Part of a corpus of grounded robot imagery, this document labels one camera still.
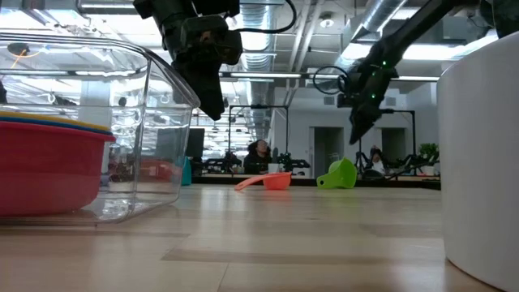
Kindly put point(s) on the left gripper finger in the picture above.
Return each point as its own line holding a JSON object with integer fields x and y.
{"x": 192, "y": 81}
{"x": 217, "y": 93}

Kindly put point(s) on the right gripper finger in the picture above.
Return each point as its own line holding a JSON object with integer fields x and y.
{"x": 357, "y": 125}
{"x": 372, "y": 117}

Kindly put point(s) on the green measuring cup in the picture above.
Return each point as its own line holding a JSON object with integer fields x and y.
{"x": 340, "y": 176}

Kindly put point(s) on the orange measuring cup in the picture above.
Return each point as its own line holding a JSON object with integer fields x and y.
{"x": 277, "y": 181}

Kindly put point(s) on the yellow measuring cup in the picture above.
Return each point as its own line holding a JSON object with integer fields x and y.
{"x": 48, "y": 117}

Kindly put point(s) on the red measuring cup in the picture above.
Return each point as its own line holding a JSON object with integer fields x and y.
{"x": 48, "y": 174}

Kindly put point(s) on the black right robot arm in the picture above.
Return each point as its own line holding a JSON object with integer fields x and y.
{"x": 409, "y": 28}

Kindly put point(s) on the clear plastic basket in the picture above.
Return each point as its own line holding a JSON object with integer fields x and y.
{"x": 162, "y": 121}

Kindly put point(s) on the person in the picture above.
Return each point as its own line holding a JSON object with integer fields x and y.
{"x": 377, "y": 162}
{"x": 257, "y": 160}

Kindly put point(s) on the long ceiling light bar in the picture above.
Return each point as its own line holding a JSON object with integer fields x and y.
{"x": 263, "y": 75}

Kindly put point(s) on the black monitor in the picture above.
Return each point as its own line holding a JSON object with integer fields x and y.
{"x": 196, "y": 142}

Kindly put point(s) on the small potted plant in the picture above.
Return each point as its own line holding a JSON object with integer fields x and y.
{"x": 428, "y": 151}

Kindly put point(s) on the background robot station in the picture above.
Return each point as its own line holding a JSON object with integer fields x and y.
{"x": 294, "y": 164}

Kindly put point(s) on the white plant pot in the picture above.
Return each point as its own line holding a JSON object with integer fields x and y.
{"x": 478, "y": 162}

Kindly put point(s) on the black background frame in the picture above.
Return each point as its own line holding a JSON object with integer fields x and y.
{"x": 414, "y": 130}
{"x": 230, "y": 130}

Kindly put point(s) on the silver ventilation duct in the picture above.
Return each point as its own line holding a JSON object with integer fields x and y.
{"x": 375, "y": 16}
{"x": 253, "y": 48}

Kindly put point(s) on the black hanging overhead camera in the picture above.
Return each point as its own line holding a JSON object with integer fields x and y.
{"x": 18, "y": 48}

